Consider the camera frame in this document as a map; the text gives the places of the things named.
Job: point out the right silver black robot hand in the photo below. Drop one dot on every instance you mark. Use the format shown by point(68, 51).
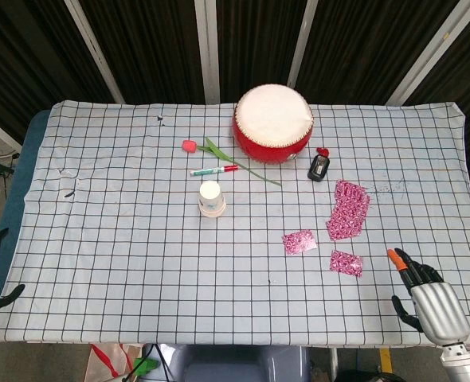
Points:
point(438, 310)

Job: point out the blue table pad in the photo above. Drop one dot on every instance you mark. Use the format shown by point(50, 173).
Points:
point(24, 167)

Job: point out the white black grid tablecloth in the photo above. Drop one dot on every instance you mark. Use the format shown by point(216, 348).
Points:
point(139, 258)

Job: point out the green plastic object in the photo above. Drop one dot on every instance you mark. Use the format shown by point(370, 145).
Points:
point(145, 366)

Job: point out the black car key fob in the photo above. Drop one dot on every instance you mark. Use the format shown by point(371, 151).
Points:
point(318, 169)

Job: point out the red key charm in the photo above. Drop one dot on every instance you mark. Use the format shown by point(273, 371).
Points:
point(323, 151)

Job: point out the grey robot torso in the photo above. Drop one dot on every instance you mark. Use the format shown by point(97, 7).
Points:
point(239, 364)

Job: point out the stacked white paper cups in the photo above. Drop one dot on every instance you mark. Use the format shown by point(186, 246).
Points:
point(211, 199)

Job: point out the artificial pink tulip green stem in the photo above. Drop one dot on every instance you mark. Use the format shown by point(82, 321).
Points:
point(188, 145)

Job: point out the green white marker red cap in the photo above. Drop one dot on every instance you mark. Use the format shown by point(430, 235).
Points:
point(211, 171)

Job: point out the red drum white skin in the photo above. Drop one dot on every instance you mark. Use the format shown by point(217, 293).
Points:
point(272, 115)

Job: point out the white frame post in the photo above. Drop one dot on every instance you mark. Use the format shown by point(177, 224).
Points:
point(93, 47)
point(208, 51)
point(303, 40)
point(426, 51)
point(0, 131)

